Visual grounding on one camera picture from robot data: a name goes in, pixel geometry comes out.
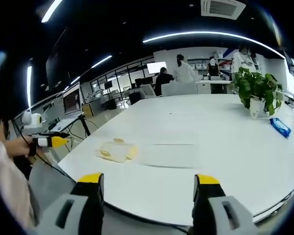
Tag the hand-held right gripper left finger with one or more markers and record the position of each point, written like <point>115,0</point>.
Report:
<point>88,208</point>

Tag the cardboard box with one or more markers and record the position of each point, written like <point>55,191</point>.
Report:
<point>88,109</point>

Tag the green potted plant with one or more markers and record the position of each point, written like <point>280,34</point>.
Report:
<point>256,88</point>

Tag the ceiling air vent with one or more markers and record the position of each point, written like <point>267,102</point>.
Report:
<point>223,8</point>

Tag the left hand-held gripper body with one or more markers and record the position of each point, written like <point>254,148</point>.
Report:
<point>31,121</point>

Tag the ceiling light strip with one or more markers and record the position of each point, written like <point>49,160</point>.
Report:
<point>101,61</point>
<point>29,85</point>
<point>51,11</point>

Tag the white lit monitor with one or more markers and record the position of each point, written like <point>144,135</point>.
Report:
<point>155,68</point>

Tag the blue wipes packet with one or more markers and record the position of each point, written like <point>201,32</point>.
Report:
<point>280,126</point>

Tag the large display screen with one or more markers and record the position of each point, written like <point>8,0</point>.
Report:
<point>72,99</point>

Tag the white cabinet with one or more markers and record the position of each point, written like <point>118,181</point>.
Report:
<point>214,87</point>

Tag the dark computer monitor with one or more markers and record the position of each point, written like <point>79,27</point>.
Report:
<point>144,82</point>

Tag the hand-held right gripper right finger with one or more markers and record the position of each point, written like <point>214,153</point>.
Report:
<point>208,208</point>

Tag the person's left hand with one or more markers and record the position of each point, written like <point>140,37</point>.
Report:
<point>18,147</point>

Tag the white side desk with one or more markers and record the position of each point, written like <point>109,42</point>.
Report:
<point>63,123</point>

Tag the long curved ceiling light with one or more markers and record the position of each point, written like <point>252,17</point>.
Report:
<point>210,34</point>

